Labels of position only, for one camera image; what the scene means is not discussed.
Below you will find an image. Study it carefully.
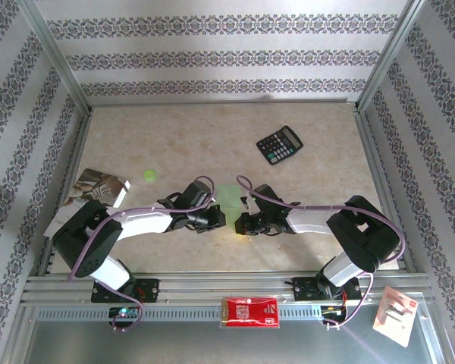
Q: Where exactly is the white photo cover book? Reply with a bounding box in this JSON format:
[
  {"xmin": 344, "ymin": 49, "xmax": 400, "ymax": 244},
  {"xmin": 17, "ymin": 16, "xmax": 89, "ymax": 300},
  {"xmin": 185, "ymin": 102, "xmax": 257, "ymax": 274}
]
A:
[{"xmin": 43, "ymin": 168, "xmax": 132, "ymax": 238}]

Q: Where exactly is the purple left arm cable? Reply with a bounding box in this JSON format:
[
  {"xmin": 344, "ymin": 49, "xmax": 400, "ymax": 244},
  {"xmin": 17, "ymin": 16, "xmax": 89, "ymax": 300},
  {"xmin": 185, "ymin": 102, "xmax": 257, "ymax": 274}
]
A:
[{"xmin": 66, "ymin": 175, "xmax": 216, "ymax": 333}]

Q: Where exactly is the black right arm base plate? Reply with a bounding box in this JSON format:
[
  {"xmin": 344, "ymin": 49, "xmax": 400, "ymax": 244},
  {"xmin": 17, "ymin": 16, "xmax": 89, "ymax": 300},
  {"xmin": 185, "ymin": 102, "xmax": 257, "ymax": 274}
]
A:
[{"xmin": 291, "ymin": 275, "xmax": 364, "ymax": 303}]

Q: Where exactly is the black desk calculator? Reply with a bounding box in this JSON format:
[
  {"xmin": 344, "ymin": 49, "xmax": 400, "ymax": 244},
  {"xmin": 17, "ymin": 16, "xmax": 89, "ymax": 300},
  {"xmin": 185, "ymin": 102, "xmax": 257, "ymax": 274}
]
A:
[{"xmin": 256, "ymin": 125, "xmax": 305, "ymax": 167}]

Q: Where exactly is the wide aluminium base rail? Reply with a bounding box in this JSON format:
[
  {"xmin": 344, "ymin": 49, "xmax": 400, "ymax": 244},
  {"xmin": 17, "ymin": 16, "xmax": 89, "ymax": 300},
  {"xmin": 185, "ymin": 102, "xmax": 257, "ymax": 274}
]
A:
[{"xmin": 20, "ymin": 269, "xmax": 437, "ymax": 307}]

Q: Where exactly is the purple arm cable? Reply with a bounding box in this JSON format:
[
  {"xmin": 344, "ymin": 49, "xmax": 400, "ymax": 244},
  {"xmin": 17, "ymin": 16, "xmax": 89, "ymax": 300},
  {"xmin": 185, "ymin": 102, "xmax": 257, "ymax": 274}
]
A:
[
  {"xmin": 66, "ymin": 175, "xmax": 216, "ymax": 333},
  {"xmin": 236, "ymin": 174, "xmax": 406, "ymax": 330}
]

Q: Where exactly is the red packaged card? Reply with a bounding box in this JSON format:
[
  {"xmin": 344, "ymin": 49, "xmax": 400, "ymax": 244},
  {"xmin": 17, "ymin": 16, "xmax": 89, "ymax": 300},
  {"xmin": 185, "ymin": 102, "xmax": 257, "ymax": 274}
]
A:
[{"xmin": 220, "ymin": 296, "xmax": 281, "ymax": 330}]

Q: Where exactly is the grey slotted cable duct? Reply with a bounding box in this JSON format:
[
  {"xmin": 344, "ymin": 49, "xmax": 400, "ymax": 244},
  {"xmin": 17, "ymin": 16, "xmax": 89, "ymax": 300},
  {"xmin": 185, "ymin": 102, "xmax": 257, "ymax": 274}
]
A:
[{"xmin": 33, "ymin": 305, "xmax": 382, "ymax": 322}]

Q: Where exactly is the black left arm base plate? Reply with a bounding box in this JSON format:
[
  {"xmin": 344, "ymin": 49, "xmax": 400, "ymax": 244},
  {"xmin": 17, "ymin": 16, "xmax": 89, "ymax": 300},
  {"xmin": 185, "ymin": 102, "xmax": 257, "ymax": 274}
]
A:
[{"xmin": 90, "ymin": 278, "xmax": 161, "ymax": 304}]

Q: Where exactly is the grey sheet metal panel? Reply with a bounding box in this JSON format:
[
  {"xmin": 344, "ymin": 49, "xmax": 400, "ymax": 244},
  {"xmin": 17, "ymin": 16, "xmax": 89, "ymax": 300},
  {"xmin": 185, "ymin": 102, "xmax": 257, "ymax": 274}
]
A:
[{"xmin": 20, "ymin": 318, "xmax": 447, "ymax": 364}]

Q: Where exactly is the light green paper sheet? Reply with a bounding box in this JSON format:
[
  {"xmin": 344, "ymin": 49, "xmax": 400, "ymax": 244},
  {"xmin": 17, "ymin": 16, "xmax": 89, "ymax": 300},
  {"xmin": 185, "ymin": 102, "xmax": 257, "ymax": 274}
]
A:
[{"xmin": 215, "ymin": 184, "xmax": 244, "ymax": 237}]

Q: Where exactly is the aluminium frame rail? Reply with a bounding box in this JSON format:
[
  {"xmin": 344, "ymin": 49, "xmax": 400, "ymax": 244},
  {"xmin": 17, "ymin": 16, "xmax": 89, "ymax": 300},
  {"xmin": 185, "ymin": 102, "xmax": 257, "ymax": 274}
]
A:
[
  {"xmin": 87, "ymin": 97, "xmax": 359, "ymax": 108},
  {"xmin": 36, "ymin": 108, "xmax": 95, "ymax": 278},
  {"xmin": 353, "ymin": 105, "xmax": 419, "ymax": 274}
]

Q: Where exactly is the aluminium frame post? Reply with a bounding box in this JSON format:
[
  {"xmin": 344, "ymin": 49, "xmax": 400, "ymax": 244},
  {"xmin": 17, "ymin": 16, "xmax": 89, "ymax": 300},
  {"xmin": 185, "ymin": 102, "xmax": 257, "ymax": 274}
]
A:
[
  {"xmin": 17, "ymin": 0, "xmax": 95, "ymax": 115},
  {"xmin": 355, "ymin": 0, "xmax": 429, "ymax": 115}
]

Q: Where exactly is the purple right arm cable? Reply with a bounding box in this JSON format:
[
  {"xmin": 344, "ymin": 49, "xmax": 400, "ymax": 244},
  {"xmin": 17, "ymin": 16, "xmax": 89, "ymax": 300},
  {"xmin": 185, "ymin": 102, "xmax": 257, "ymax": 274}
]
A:
[{"xmin": 236, "ymin": 174, "xmax": 406, "ymax": 330}]

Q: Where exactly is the white and red card package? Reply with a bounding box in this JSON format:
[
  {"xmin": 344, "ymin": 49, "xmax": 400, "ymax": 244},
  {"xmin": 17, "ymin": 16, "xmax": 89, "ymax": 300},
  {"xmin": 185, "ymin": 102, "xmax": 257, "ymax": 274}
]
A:
[{"xmin": 372, "ymin": 285, "xmax": 419, "ymax": 348}]

